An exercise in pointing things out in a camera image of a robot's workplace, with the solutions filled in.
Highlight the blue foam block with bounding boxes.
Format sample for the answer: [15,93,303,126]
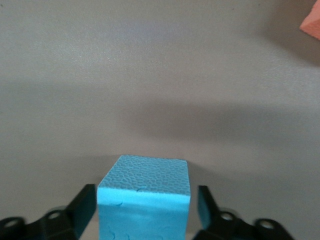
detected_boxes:
[96,154,192,240]

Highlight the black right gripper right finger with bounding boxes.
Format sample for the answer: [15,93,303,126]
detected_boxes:
[193,184,295,240]

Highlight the brown table cloth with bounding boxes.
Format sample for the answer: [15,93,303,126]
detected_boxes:
[0,0,320,240]

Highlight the orange foam block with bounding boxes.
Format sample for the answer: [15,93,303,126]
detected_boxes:
[299,4,320,41]

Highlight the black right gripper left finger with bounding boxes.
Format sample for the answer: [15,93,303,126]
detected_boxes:
[0,183,98,240]

